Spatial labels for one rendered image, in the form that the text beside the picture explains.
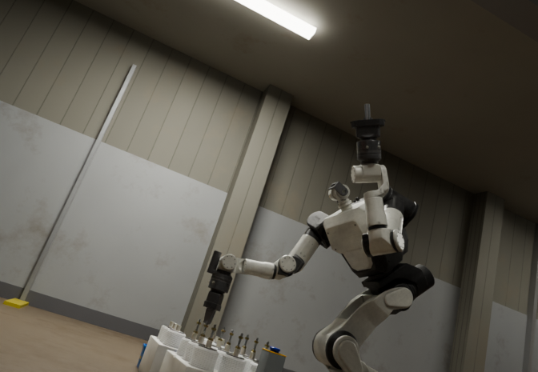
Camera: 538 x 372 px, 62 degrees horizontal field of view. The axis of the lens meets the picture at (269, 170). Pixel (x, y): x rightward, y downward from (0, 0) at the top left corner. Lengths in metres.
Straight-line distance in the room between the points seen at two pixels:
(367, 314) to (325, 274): 3.16
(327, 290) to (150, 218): 2.06
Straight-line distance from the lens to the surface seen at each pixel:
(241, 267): 2.01
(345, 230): 1.91
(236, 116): 5.02
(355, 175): 1.64
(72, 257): 4.49
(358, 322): 1.93
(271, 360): 1.72
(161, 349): 2.29
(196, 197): 4.65
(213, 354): 1.81
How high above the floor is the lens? 0.36
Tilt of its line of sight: 20 degrees up
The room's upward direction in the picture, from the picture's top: 18 degrees clockwise
